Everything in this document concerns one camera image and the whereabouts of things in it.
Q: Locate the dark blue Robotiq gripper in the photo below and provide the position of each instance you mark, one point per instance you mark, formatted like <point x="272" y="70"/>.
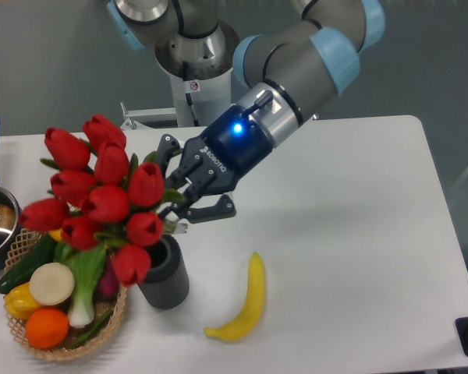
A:
<point x="212" y="163"/>

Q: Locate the red tulip bouquet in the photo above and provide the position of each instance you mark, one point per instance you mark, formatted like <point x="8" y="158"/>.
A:
<point x="100" y="195"/>

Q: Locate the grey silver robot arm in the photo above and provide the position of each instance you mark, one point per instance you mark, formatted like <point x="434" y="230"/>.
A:
<point x="248" y="95"/>

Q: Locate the dark grey ribbed vase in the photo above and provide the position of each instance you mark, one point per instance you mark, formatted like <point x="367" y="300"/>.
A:
<point x="167" y="283"/>

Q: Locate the green toy bok choy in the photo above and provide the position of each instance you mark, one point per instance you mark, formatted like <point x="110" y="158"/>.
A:
<point x="86" y="267"/>

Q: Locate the purple toy radish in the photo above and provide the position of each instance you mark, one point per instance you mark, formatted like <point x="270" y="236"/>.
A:
<point x="108" y="284"/>

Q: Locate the yellow toy banana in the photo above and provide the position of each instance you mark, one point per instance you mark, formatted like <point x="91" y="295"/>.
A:
<point x="250" y="314"/>

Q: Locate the green toy cucumber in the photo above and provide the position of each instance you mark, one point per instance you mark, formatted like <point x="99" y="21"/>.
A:
<point x="29" y="251"/>

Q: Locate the white round toy slice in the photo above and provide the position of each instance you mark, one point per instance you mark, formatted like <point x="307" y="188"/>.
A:
<point x="51" y="284"/>

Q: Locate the woven wicker basket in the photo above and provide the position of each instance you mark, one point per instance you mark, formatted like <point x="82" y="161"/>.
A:
<point x="61" y="352"/>

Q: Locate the green toy bean pod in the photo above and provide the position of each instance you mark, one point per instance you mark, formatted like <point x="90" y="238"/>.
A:
<point x="98" y="325"/>

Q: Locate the orange toy orange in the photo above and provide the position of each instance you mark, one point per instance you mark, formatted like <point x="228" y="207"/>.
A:
<point x="46" y="328"/>

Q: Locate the yellow toy bell pepper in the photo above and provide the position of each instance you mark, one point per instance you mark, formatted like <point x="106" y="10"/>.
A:
<point x="19" y="302"/>

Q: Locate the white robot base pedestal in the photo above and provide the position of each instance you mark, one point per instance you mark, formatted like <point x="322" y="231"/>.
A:
<point x="198" y="102"/>

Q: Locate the white metal frame bracket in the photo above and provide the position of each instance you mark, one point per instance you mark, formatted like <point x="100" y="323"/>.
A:
<point x="161" y="118"/>

